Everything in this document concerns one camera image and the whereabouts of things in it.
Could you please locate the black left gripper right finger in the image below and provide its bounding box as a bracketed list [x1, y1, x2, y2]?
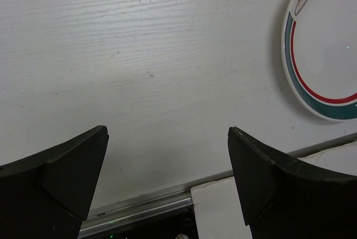
[228, 127, 356, 238]

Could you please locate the green red rimmed plate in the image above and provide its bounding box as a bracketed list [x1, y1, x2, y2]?
[281, 0, 356, 121]

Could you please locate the aluminium front rail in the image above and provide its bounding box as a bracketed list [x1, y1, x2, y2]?
[78, 131, 357, 238]

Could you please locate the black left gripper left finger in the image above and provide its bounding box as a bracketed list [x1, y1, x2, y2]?
[1, 125, 109, 238]

